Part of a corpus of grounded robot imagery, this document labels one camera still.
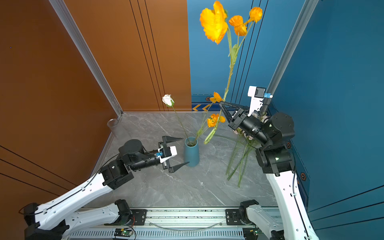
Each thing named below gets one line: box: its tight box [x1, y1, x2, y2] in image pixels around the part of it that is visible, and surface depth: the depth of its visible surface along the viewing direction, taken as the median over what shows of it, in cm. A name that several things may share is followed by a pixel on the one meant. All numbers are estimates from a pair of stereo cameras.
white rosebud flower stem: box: [162, 94, 191, 146], surface depth 70 cm
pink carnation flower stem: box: [226, 128, 260, 188], surface depth 97 cm
